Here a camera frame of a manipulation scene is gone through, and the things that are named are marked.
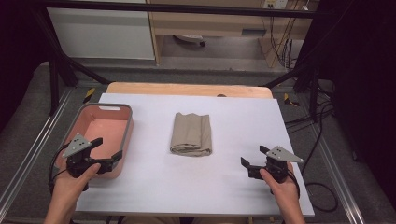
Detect left hand-held gripper cable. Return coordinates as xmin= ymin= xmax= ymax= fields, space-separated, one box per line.
xmin=47 ymin=143 xmax=70 ymax=195

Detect black metal stand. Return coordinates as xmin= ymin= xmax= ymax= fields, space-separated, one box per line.
xmin=262 ymin=46 xmax=335 ymax=124
xmin=31 ymin=8 xmax=111 ymax=118

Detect aluminium rail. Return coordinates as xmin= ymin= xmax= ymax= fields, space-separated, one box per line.
xmin=0 ymin=88 xmax=75 ymax=214
xmin=311 ymin=122 xmax=366 ymax=224

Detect person's right hand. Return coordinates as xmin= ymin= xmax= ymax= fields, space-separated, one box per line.
xmin=259 ymin=161 xmax=302 ymax=203

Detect chair base with caster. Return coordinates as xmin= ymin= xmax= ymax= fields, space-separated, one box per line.
xmin=172 ymin=34 xmax=207 ymax=49

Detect white cabinet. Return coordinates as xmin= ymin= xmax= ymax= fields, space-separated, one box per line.
xmin=47 ymin=0 xmax=156 ymax=61

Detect yellow and black tape piece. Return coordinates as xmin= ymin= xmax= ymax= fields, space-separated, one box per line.
xmin=283 ymin=92 xmax=301 ymax=107
xmin=82 ymin=87 xmax=96 ymax=105

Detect right hand-held gripper cable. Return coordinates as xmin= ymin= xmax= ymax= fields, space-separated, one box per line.
xmin=288 ymin=169 xmax=302 ymax=200

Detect hanging black cables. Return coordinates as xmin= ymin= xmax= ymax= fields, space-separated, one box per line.
xmin=261 ymin=15 xmax=302 ymax=71

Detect hand-held gripper cable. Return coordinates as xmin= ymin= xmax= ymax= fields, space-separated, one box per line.
xmin=288 ymin=169 xmax=302 ymax=200
xmin=47 ymin=143 xmax=70 ymax=195

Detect beige cloth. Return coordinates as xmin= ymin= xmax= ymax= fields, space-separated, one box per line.
xmin=169 ymin=111 xmax=214 ymax=158

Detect black metal frame bar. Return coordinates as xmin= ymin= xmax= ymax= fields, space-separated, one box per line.
xmin=40 ymin=0 xmax=328 ymax=19

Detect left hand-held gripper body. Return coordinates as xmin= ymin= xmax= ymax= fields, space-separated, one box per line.
xmin=61 ymin=133 xmax=115 ymax=180

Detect person's left hand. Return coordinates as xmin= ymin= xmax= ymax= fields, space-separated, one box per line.
xmin=50 ymin=162 xmax=102 ymax=202

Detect light wooden desk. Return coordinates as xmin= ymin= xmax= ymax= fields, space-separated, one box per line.
xmin=146 ymin=0 xmax=317 ymax=68

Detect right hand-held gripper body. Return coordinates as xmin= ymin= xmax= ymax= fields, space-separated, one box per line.
xmin=247 ymin=146 xmax=304 ymax=184

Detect white power strip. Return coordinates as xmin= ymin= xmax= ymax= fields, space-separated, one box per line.
xmin=262 ymin=0 xmax=290 ymax=10

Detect dark curtain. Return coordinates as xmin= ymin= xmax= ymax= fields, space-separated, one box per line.
xmin=0 ymin=0 xmax=52 ymax=133
xmin=298 ymin=0 xmax=396 ymax=202

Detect pink basket with grey rim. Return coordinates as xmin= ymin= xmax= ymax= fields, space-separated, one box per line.
xmin=53 ymin=102 xmax=134 ymax=180

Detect black floor cable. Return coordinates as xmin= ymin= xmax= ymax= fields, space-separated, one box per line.
xmin=284 ymin=92 xmax=340 ymax=214

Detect white board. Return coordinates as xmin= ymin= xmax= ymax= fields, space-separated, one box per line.
xmin=76 ymin=92 xmax=316 ymax=217

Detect wooden table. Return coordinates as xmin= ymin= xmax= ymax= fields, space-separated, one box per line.
xmin=106 ymin=81 xmax=275 ymax=100

